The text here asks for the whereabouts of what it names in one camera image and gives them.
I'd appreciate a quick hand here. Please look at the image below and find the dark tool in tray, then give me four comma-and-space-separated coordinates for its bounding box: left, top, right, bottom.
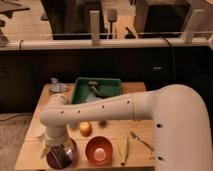
88, 81, 108, 98

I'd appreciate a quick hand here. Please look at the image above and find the green plastic tray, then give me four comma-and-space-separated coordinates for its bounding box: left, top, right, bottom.
71, 77, 122, 104

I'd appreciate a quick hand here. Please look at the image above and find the wooden table board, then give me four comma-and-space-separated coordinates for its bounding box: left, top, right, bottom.
15, 84, 154, 171

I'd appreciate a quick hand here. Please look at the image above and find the purple bowl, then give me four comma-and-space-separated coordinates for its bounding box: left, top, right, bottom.
46, 140, 77, 169

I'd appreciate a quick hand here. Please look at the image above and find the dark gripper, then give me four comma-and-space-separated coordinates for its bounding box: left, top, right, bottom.
48, 145, 74, 167

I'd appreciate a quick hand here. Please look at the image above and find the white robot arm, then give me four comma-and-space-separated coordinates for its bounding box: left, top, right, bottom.
40, 84, 213, 171

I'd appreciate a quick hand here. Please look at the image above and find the metal fork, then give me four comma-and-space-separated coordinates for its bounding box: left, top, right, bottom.
130, 131, 154, 152

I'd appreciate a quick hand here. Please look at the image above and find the yellow orange fruit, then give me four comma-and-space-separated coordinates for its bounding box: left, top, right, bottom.
79, 122, 92, 137

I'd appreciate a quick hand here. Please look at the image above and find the orange bowl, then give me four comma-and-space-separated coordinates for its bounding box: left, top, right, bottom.
85, 136, 113, 166

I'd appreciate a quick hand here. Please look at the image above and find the yellow corn cob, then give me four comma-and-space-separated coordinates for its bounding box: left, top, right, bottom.
118, 136, 129, 166

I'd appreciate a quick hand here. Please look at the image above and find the grey crumpled cloth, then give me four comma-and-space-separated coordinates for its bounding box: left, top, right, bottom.
49, 77, 68, 93

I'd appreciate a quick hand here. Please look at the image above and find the small metal cup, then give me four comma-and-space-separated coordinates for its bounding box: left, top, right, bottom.
98, 121, 107, 127

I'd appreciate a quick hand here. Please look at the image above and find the blue sponge in tray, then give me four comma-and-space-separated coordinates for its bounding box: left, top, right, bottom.
85, 95, 102, 103

